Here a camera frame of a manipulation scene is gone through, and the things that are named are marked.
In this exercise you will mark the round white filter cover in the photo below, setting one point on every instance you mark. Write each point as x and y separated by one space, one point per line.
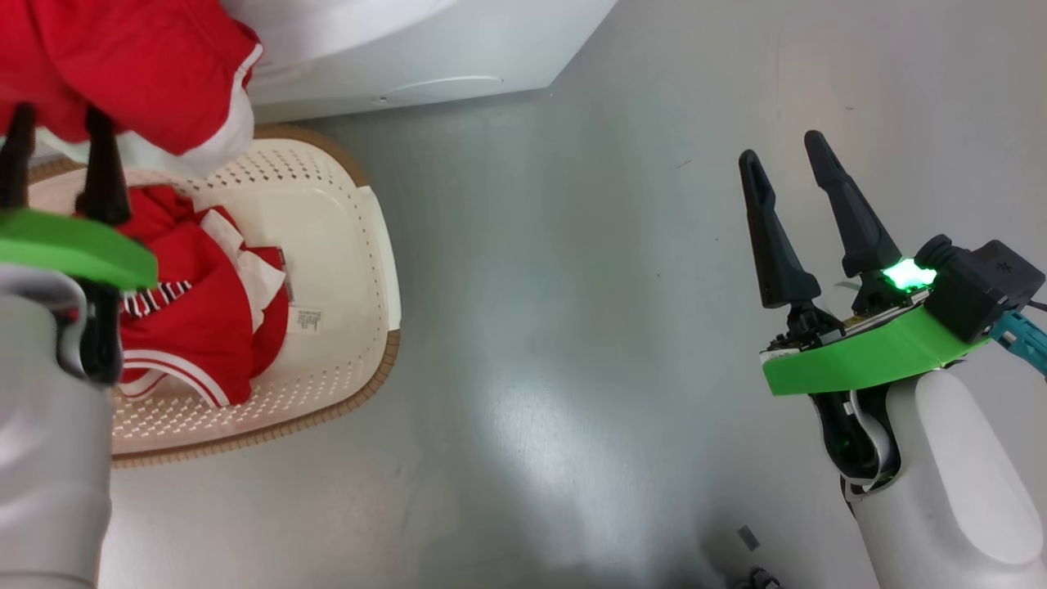
442 88

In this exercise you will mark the small grey floor tape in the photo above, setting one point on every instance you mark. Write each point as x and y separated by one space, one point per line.
748 537

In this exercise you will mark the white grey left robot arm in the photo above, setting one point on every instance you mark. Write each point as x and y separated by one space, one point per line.
41 458

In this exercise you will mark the white front-load washing machine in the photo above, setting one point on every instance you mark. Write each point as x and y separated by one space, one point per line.
425 41

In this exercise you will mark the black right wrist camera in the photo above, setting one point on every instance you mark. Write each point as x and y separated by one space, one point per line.
981 286

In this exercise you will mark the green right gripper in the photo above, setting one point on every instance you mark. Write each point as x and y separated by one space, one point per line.
867 360

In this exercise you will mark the red garment with white stripes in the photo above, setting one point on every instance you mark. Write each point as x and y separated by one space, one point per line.
196 327

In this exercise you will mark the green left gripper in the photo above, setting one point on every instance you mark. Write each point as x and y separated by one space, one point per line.
74 249

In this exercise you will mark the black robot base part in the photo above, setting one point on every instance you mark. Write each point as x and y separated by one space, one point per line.
757 579

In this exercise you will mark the red shirt with white trim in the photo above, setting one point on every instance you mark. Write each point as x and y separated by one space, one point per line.
147 65

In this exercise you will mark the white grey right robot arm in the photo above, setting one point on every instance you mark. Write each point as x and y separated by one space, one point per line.
957 491

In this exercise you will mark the cream perforated laundry basket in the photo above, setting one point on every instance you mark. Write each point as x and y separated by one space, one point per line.
327 245

